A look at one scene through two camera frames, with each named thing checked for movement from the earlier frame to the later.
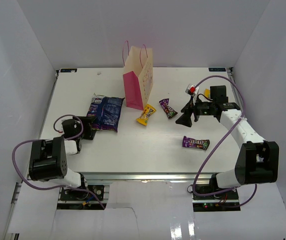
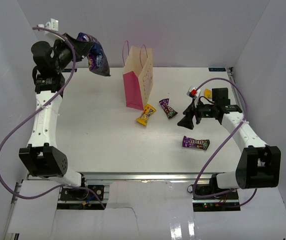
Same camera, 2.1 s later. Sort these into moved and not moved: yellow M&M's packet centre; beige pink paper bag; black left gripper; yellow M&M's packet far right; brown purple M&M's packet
Moved: black left gripper
Not moved: yellow M&M's packet far right; brown purple M&M's packet; beige pink paper bag; yellow M&M's packet centre
